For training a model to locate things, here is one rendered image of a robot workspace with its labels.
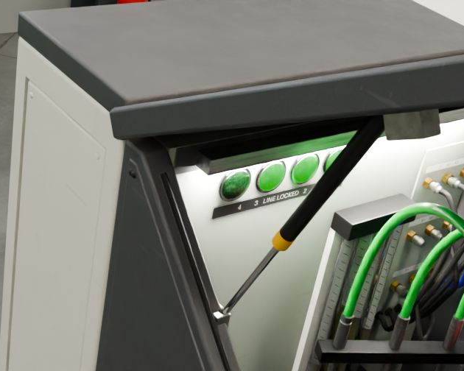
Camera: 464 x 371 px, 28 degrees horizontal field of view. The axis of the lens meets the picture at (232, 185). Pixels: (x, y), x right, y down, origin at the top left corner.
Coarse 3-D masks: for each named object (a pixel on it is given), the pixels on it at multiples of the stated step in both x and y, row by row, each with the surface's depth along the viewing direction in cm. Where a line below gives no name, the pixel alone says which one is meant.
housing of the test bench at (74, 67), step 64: (192, 0) 139; (256, 0) 144; (320, 0) 150; (384, 0) 156; (448, 0) 173; (64, 64) 115; (128, 64) 114; (192, 64) 117; (256, 64) 121; (320, 64) 125; (384, 64) 131; (64, 128) 119; (64, 192) 122; (64, 256) 126; (64, 320) 129
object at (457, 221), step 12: (420, 204) 116; (432, 204) 114; (396, 216) 121; (408, 216) 119; (444, 216) 111; (456, 216) 110; (384, 228) 123; (384, 240) 125; (372, 252) 127; (360, 276) 130; (360, 288) 131; (348, 300) 133; (348, 312) 134
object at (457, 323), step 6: (462, 300) 137; (462, 306) 137; (456, 312) 139; (462, 312) 138; (456, 318) 139; (462, 318) 138; (450, 324) 140; (456, 324) 139; (462, 324) 139; (450, 330) 140; (456, 330) 139; (450, 336) 140; (456, 336) 140; (444, 342) 141; (450, 342) 140; (456, 342) 141; (450, 348) 141
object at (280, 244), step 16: (368, 128) 78; (352, 144) 80; (368, 144) 79; (336, 160) 82; (352, 160) 81; (336, 176) 83; (320, 192) 85; (304, 208) 87; (288, 224) 90; (304, 224) 89; (272, 240) 93; (288, 240) 91; (272, 256) 94; (256, 272) 97; (240, 288) 100; (224, 320) 104
